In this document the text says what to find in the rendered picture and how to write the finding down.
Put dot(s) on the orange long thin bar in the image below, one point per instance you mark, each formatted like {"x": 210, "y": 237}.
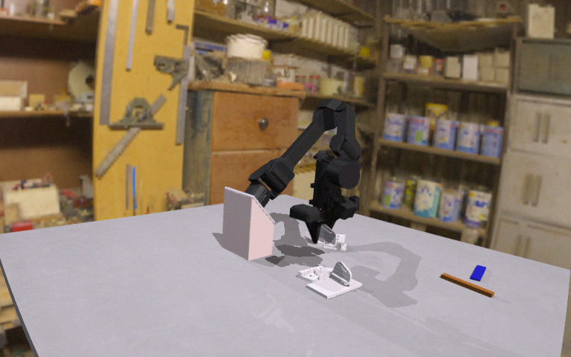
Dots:
{"x": 467, "y": 285}

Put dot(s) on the blue rectangular block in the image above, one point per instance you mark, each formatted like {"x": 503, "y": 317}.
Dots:
{"x": 478, "y": 273}

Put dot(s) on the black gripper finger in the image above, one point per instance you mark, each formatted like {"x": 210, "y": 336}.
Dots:
{"x": 314, "y": 229}
{"x": 330, "y": 219}

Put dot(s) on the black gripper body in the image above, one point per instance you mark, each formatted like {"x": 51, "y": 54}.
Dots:
{"x": 308, "y": 213}

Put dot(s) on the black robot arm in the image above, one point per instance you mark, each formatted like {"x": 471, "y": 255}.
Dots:
{"x": 342, "y": 171}

